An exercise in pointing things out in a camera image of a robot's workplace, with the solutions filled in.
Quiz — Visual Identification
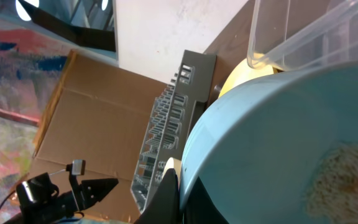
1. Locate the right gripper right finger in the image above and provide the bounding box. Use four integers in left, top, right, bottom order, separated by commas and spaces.
183, 178, 228, 224

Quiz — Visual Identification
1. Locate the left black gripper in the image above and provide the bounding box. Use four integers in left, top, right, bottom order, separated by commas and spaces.
16, 173, 119, 221

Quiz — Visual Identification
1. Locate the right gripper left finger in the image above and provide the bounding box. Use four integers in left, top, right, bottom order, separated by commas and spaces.
134, 169, 180, 224

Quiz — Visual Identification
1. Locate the light blue bowl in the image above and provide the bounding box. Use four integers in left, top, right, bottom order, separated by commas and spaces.
180, 62, 358, 223

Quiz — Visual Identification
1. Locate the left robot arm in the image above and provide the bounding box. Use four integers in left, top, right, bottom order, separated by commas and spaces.
7, 173, 119, 224

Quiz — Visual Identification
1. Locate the grey plastic dishwasher rack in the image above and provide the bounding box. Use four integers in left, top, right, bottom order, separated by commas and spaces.
131, 50, 216, 212

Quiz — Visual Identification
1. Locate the clear plastic waste bin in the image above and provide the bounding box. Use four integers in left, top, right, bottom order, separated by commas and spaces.
247, 0, 358, 71

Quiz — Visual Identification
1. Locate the pink small bowl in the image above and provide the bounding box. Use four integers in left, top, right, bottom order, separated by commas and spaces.
163, 157, 181, 177

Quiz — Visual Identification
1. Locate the brown cardboard box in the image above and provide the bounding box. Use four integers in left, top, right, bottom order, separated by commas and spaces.
28, 51, 165, 222

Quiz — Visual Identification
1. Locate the yellow round plate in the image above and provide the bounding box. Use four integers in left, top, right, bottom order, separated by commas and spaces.
218, 58, 283, 98

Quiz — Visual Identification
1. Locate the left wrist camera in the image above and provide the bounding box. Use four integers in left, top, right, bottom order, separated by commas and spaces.
66, 159, 86, 176

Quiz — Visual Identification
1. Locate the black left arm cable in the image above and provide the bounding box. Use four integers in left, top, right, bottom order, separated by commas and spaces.
0, 189, 18, 224

